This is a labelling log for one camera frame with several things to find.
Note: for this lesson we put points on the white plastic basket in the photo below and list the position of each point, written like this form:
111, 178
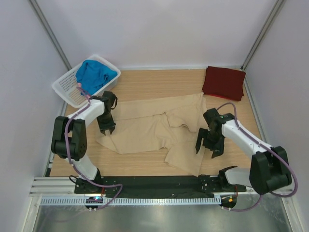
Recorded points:
66, 85

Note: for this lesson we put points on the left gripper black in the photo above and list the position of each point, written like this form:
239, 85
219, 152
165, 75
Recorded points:
111, 126

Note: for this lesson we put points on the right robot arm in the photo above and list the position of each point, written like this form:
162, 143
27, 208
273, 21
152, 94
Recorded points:
268, 171

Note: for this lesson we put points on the beige t shirt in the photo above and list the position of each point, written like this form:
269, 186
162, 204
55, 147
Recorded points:
150, 125

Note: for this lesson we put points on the folded dark red shirt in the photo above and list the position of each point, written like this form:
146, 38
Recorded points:
224, 83

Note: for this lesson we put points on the blue t shirt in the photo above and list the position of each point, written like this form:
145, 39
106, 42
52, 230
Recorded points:
93, 75

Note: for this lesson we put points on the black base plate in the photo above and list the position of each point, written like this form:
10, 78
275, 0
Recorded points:
159, 187

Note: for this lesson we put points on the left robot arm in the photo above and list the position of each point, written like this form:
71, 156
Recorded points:
69, 140

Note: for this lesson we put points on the slotted cable duct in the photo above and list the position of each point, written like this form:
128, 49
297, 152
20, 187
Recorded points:
97, 201

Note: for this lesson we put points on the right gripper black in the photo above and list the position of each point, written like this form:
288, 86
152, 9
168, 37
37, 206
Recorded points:
218, 147

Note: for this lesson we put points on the right aluminium frame post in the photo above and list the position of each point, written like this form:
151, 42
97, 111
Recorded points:
275, 10

